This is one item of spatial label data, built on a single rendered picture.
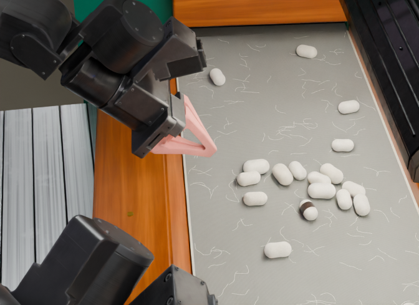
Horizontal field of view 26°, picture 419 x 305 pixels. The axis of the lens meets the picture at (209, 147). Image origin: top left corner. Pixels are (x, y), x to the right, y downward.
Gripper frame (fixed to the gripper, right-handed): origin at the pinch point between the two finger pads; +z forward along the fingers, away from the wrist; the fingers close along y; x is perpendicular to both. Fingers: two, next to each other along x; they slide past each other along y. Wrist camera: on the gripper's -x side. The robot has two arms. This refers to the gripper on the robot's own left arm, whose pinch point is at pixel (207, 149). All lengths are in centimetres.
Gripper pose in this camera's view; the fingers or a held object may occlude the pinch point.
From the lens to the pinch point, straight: 109.3
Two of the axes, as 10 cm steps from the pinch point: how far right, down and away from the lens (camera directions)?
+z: 7.6, 4.9, 4.3
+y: -0.7, -6.0, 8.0
